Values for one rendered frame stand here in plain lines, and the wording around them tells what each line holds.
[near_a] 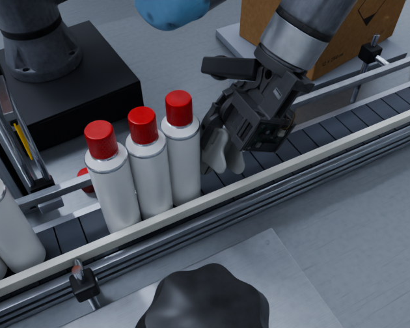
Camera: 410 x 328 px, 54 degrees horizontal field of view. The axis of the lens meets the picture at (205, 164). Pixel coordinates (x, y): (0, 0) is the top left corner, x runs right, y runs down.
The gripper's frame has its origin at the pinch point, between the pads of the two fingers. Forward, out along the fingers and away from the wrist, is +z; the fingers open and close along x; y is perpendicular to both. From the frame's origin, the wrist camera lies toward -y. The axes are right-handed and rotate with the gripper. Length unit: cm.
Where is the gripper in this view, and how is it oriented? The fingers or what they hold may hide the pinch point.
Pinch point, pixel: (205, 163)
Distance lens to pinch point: 61.7
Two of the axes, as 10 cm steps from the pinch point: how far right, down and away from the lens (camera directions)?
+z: -4.4, 7.4, 5.1
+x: 7.7, 0.2, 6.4
